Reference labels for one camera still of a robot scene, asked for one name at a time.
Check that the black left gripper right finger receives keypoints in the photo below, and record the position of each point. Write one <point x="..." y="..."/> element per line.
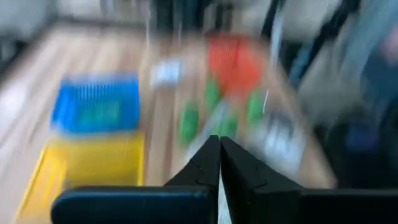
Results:
<point x="255" y="193"/>

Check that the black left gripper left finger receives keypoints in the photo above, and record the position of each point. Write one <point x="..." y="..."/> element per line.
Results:
<point x="205" y="168"/>

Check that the bagged blue toothbrush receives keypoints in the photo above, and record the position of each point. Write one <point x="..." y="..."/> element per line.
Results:
<point x="206" y="129"/>

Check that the bagged white vanity pack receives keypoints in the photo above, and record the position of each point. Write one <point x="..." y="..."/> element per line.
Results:
<point x="280" y="152"/>

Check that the green travel bottle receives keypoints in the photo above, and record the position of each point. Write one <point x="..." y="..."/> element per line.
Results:
<point x="99" y="112"/>
<point x="255" y="107"/>
<point x="212" y="93"/>
<point x="189" y="123"/>
<point x="228" y="126"/>

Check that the yellow plastic basket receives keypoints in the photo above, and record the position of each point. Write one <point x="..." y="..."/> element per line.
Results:
<point x="102" y="158"/>

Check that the orange plastic basket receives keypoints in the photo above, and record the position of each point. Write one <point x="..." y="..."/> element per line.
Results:
<point x="233" y="62"/>

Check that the blue plastic basket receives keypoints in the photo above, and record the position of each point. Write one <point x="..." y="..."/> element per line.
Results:
<point x="93" y="87"/>

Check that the person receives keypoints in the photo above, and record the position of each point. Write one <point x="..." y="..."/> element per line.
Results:
<point x="373" y="62"/>

